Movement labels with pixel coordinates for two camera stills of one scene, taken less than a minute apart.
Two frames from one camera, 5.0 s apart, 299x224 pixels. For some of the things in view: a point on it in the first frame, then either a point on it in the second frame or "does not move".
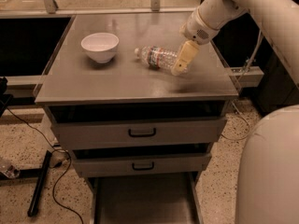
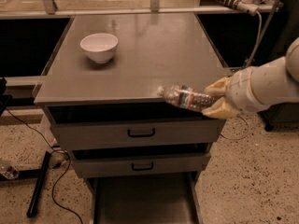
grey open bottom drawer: (145, 198) does not move
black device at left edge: (6, 100) does not move
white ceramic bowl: (101, 47) does not move
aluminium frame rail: (241, 76) does not move
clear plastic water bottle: (158, 57) → (186, 97)
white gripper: (196, 29) → (239, 91)
